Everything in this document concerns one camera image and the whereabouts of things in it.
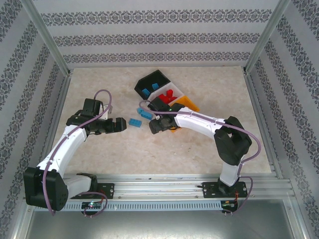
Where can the grey metal sheet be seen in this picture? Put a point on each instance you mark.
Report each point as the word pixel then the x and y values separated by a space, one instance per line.
pixel 159 224

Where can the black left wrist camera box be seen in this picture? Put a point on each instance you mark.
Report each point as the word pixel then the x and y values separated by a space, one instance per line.
pixel 91 105

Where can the orange plastic bin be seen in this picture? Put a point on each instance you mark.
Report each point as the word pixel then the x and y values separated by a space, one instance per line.
pixel 190 103

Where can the aluminium mounting rail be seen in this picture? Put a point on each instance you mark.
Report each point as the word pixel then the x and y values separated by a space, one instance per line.
pixel 159 189

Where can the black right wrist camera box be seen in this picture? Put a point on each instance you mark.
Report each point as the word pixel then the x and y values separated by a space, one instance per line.
pixel 159 104

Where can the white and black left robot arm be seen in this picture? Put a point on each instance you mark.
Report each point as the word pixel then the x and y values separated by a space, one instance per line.
pixel 72 142

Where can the blue lego brick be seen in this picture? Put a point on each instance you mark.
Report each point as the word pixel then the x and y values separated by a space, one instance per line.
pixel 135 122
pixel 155 86
pixel 144 113
pixel 145 92

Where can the small circuit board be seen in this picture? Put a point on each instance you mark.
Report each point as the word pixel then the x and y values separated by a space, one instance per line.
pixel 92 205
pixel 229 204

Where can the black plastic bin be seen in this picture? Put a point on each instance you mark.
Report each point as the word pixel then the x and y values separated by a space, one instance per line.
pixel 159 79

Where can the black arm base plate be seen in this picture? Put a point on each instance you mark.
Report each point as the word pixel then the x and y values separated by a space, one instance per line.
pixel 107 189
pixel 209 189

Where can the aluminium frame corner post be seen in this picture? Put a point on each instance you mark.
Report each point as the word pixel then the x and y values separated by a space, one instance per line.
pixel 46 37
pixel 266 35

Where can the orange lego brick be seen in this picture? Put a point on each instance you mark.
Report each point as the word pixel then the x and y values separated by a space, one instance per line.
pixel 175 130

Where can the white plastic bin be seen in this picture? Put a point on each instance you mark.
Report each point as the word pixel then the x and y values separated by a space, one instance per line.
pixel 175 90

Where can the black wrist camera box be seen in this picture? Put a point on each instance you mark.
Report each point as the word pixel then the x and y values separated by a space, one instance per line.
pixel 159 104
pixel 91 105

